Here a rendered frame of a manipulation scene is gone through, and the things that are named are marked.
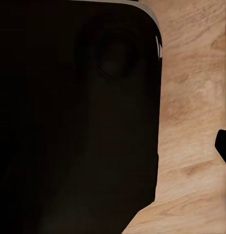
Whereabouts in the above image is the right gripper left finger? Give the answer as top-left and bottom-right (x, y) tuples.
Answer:
(0, 130), (21, 181)

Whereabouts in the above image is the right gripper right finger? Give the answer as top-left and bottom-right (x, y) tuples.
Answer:
(215, 129), (226, 162)

